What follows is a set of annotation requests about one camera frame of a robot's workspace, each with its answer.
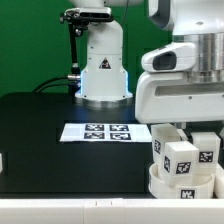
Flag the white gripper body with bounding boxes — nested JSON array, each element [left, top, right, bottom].
[[135, 72, 224, 124]]

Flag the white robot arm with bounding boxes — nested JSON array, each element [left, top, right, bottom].
[[131, 0, 224, 124]]

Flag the white left wall block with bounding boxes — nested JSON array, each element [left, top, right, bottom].
[[0, 153, 3, 173]]

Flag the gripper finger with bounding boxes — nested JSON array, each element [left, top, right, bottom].
[[175, 122, 188, 140]]

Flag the black cables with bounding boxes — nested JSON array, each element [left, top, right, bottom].
[[31, 76, 73, 94]]

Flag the white marker sheet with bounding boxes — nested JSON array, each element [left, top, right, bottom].
[[60, 123, 152, 143]]

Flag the white front wall bar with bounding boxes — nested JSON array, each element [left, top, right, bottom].
[[0, 199, 224, 224]]

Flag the black camera on stand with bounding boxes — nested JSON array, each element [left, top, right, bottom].
[[60, 7, 114, 94]]

